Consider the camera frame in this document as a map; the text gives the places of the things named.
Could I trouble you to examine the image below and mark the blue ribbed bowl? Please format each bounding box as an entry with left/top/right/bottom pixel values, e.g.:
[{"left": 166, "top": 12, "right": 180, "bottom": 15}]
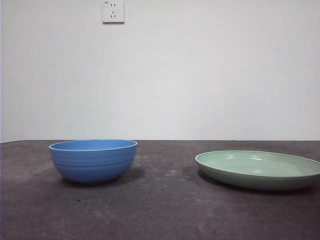
[{"left": 48, "top": 139, "right": 139, "bottom": 186}]

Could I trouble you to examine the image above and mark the pale green plate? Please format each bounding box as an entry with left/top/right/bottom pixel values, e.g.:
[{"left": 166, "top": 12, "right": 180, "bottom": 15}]
[{"left": 194, "top": 149, "right": 320, "bottom": 192}]

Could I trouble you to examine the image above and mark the white wall socket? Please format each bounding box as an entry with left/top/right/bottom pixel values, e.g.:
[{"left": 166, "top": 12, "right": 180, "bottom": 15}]
[{"left": 102, "top": 0, "right": 125, "bottom": 25}]

